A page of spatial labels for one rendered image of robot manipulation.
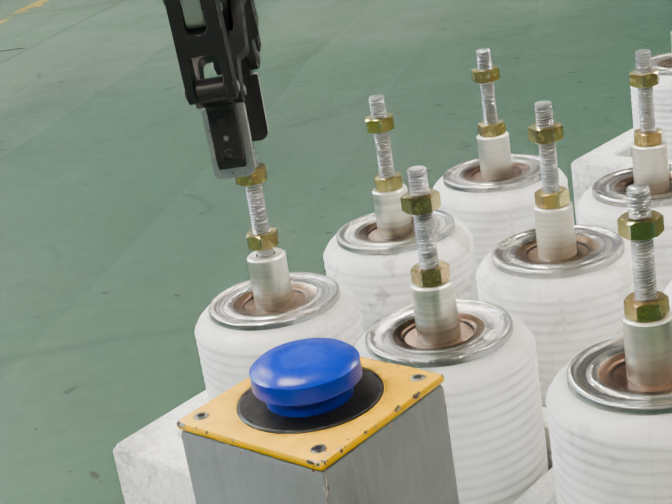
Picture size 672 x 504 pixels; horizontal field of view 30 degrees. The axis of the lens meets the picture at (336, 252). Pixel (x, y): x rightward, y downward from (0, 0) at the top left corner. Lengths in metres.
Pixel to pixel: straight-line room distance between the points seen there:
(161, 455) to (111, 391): 0.54
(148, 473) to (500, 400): 0.22
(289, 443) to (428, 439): 0.06
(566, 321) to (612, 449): 0.16
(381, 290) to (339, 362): 0.32
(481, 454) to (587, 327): 0.11
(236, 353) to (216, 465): 0.24
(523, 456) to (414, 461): 0.19
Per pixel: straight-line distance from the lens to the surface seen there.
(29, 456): 1.19
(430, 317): 0.63
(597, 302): 0.70
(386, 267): 0.76
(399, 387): 0.45
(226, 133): 0.64
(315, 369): 0.44
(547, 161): 0.71
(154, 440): 0.75
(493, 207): 0.84
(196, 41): 0.61
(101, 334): 1.42
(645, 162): 0.81
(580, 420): 0.56
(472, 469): 0.63
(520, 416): 0.63
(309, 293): 0.72
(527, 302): 0.70
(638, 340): 0.57
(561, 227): 0.72
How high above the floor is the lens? 0.51
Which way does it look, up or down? 20 degrees down
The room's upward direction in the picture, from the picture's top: 9 degrees counter-clockwise
